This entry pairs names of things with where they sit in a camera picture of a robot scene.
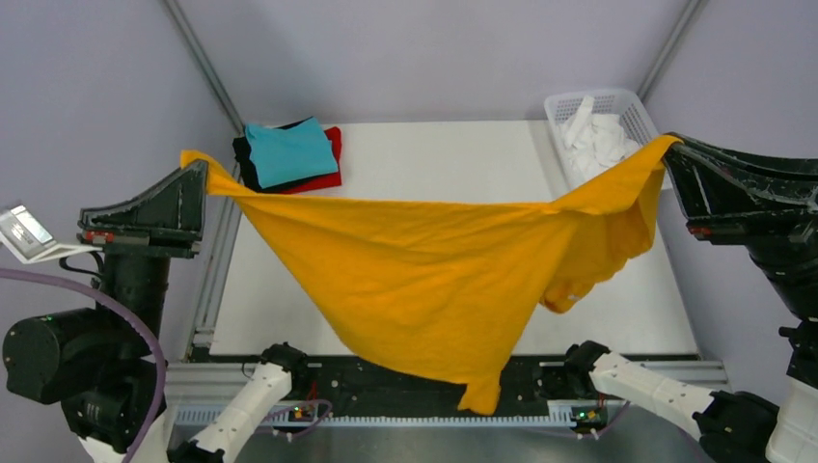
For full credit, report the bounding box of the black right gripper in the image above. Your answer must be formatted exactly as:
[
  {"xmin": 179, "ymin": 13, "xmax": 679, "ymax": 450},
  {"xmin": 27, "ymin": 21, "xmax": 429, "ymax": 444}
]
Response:
[{"xmin": 650, "ymin": 129, "xmax": 818, "ymax": 320}]

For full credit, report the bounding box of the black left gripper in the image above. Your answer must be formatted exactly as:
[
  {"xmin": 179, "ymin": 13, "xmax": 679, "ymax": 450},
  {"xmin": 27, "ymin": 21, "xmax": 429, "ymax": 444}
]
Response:
[{"xmin": 81, "ymin": 153, "xmax": 212, "ymax": 355}]

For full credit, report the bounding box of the orange t shirt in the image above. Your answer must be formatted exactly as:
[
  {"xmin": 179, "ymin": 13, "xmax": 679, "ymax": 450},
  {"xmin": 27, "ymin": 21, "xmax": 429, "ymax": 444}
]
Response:
[{"xmin": 206, "ymin": 135, "xmax": 678, "ymax": 415}]

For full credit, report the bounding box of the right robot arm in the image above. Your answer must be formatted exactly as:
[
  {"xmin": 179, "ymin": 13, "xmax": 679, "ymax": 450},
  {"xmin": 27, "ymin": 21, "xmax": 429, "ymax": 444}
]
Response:
[{"xmin": 565, "ymin": 132, "xmax": 817, "ymax": 462}]

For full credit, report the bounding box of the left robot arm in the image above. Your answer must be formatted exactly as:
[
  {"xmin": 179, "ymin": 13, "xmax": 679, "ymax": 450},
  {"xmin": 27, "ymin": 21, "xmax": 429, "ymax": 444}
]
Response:
[{"xmin": 1, "ymin": 160, "xmax": 310, "ymax": 462}]

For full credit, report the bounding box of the black folded t shirt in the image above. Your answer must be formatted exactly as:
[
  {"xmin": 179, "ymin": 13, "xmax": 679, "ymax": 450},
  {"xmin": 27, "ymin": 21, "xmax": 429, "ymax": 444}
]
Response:
[{"xmin": 232, "ymin": 136, "xmax": 316, "ymax": 194}]

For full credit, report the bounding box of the white crumpled t shirt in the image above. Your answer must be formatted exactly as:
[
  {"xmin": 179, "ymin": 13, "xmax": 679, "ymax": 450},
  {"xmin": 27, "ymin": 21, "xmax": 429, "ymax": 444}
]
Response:
[{"xmin": 558, "ymin": 95, "xmax": 641, "ymax": 187}]

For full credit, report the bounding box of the white plastic laundry basket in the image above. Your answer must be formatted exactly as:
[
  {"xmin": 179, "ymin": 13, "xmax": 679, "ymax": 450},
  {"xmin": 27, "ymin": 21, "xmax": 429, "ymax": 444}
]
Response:
[{"xmin": 543, "ymin": 89, "xmax": 659, "ymax": 191}]

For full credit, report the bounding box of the teal folded t shirt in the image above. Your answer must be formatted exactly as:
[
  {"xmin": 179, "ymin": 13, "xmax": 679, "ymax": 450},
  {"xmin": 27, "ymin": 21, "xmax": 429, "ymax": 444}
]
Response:
[{"xmin": 244, "ymin": 117, "xmax": 340, "ymax": 189}]

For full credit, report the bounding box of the red folded t shirt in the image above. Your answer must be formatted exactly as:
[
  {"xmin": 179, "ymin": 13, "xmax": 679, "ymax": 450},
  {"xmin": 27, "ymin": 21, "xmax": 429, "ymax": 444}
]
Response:
[{"xmin": 281, "ymin": 126, "xmax": 342, "ymax": 194}]

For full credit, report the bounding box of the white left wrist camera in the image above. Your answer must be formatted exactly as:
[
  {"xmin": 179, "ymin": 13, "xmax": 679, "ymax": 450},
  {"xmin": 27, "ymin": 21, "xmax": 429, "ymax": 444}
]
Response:
[{"xmin": 1, "ymin": 204, "xmax": 100, "ymax": 264}]

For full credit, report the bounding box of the right aluminium frame post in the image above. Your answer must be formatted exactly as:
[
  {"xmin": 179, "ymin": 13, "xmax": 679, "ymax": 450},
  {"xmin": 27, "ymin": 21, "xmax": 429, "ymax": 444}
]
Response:
[{"xmin": 637, "ymin": 0, "xmax": 709, "ymax": 103}]

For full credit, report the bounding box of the aluminium frame post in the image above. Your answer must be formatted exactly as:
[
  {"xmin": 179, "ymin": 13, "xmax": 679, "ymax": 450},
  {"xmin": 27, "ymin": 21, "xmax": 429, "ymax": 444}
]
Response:
[
  {"xmin": 159, "ymin": 0, "xmax": 244, "ymax": 135},
  {"xmin": 637, "ymin": 0, "xmax": 709, "ymax": 103}
]

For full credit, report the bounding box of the aluminium table side rail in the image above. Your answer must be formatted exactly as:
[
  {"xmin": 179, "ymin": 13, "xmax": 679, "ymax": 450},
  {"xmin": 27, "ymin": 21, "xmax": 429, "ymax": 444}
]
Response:
[{"xmin": 160, "ymin": 197, "xmax": 245, "ymax": 407}]

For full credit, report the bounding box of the left aluminium frame post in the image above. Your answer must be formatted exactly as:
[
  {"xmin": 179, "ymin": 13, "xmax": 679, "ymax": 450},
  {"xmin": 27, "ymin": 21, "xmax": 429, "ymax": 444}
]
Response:
[{"xmin": 159, "ymin": 0, "xmax": 244, "ymax": 135}]

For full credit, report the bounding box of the white slotted cable duct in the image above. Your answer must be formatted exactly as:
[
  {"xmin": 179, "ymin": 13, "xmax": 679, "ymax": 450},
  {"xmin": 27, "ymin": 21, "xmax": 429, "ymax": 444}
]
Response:
[{"xmin": 175, "ymin": 405, "xmax": 577, "ymax": 427}]

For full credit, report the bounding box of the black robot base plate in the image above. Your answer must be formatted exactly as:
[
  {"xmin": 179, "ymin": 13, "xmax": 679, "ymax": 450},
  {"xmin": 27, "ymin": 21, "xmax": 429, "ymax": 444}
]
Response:
[{"xmin": 210, "ymin": 342, "xmax": 617, "ymax": 422}]

